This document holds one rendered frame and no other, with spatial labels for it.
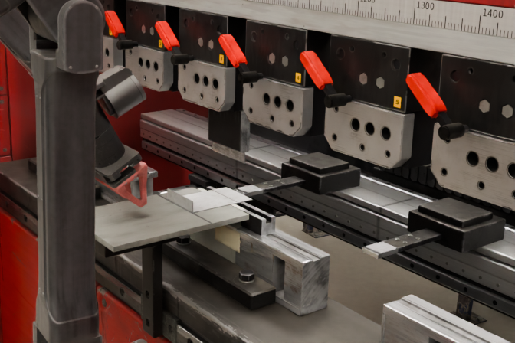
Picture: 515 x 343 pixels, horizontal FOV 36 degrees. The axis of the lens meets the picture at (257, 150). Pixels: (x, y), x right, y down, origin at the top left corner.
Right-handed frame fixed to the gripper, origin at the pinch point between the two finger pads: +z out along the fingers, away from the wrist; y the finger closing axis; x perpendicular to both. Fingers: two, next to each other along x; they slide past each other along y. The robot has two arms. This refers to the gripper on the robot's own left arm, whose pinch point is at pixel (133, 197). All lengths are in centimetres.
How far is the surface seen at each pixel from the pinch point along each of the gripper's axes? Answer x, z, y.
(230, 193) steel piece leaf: -16.2, 12.3, -0.3
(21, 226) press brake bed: 10, 26, 63
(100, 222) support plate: 7.2, -0.4, -0.4
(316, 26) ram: -28.0, -20.8, -28.3
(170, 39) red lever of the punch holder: -22.0, -17.1, 6.0
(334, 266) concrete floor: -101, 176, 128
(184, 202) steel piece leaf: -6.7, 5.9, -2.4
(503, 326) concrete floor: -115, 183, 48
